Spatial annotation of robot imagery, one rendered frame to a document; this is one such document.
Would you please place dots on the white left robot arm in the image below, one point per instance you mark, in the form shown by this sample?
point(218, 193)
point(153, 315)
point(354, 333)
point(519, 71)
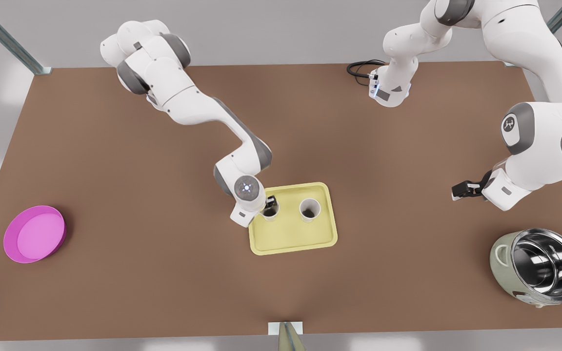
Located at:
point(539, 53)

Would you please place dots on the green pot with steel inside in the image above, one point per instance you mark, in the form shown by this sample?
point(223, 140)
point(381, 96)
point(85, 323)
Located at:
point(539, 267)

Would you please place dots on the white IKEA cup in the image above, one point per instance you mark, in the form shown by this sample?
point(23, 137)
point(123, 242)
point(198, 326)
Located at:
point(271, 211)
point(310, 209)

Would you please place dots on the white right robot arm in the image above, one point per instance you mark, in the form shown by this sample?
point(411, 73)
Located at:
point(190, 100)

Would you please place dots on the yellow rectangular tray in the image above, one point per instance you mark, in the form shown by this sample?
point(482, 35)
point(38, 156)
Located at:
point(292, 234)

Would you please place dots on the pink round plate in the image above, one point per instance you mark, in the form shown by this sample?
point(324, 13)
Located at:
point(34, 234)

